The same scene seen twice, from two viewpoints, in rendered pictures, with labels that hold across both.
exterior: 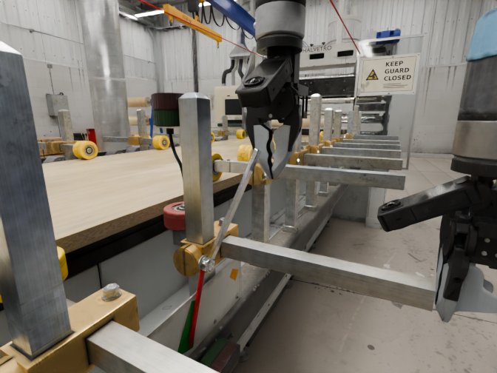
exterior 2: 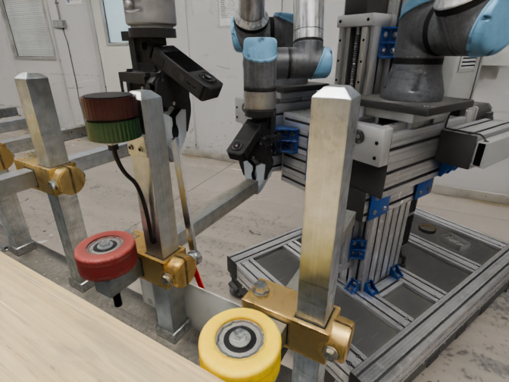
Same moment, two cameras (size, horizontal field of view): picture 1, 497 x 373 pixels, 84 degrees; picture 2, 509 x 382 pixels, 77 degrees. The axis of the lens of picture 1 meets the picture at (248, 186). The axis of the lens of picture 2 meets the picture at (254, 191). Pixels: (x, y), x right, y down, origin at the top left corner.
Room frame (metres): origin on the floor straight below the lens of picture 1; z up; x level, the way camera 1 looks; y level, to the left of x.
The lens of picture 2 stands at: (0.28, 0.50, 1.16)
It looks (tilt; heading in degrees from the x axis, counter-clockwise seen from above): 24 degrees down; 273
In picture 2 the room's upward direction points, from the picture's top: straight up
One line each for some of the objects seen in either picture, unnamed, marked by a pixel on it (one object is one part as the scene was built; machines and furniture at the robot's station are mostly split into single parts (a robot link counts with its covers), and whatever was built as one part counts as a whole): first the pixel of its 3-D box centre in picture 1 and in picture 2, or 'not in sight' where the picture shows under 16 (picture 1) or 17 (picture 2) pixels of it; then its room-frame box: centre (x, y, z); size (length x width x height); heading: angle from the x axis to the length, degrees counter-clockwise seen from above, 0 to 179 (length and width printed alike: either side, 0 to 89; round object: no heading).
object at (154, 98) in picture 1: (171, 102); (110, 105); (0.47, 0.13, 1.10); 0.06 x 0.06 x 0.02
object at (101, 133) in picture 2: (171, 118); (113, 127); (0.47, 0.13, 1.07); 0.06 x 0.06 x 0.02
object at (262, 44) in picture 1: (279, 84); (153, 70); (0.47, -0.05, 1.13); 0.09 x 0.08 x 0.12; 153
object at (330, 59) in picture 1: (313, 129); not in sight; (3.26, -0.76, 0.95); 1.65 x 0.70 x 1.90; 63
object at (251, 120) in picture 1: (260, 123); not in sight; (0.46, -0.02, 1.07); 0.05 x 0.02 x 0.09; 63
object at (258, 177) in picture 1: (265, 170); (50, 174); (0.69, -0.04, 0.95); 0.13 x 0.06 x 0.05; 153
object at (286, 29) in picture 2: not in sight; (287, 33); (0.23, -0.78, 1.21); 0.13 x 0.12 x 0.14; 5
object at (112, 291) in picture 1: (111, 291); (260, 287); (0.29, 0.16, 0.87); 0.02 x 0.02 x 0.01
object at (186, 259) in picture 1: (207, 246); (153, 260); (0.47, 0.08, 0.85); 0.13 x 0.06 x 0.05; 153
